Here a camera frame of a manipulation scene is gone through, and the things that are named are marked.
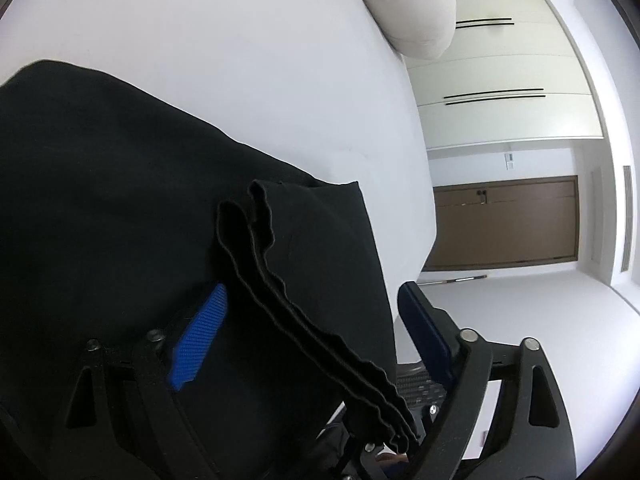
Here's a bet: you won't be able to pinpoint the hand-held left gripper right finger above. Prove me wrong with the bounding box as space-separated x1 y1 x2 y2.
397 281 577 480

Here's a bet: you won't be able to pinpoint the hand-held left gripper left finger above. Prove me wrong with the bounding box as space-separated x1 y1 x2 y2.
45 282 236 480

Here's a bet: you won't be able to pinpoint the black denim pants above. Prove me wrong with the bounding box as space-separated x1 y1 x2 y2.
0 60 426 480

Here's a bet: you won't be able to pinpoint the brown wooden door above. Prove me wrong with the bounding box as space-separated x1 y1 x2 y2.
422 175 581 273

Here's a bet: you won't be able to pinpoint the cream wardrobe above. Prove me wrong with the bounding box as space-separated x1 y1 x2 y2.
402 0 608 151

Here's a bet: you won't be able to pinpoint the bed with white sheet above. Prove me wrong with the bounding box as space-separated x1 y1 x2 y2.
0 0 438 321

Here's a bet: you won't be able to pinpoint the rolled cream duvet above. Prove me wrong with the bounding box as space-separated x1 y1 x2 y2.
341 0 457 60

